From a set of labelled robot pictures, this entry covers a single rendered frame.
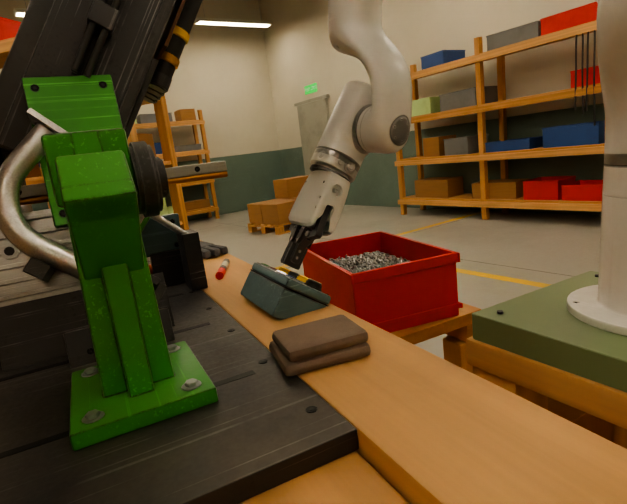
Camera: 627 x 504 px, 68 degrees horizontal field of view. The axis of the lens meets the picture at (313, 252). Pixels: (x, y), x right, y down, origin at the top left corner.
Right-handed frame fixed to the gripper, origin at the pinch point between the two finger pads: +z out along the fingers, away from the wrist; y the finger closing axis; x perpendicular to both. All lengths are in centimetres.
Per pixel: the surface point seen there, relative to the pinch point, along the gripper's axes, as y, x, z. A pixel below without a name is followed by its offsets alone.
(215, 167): 13.8, 15.4, -9.1
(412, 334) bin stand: -10.2, -22.2, 4.0
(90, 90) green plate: 4.7, 38.1, -9.1
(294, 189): 606, -245, -124
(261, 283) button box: -4.7, 5.4, 6.3
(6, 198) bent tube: -2.4, 40.7, 9.1
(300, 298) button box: -12.8, 2.4, 5.8
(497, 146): 341, -354, -242
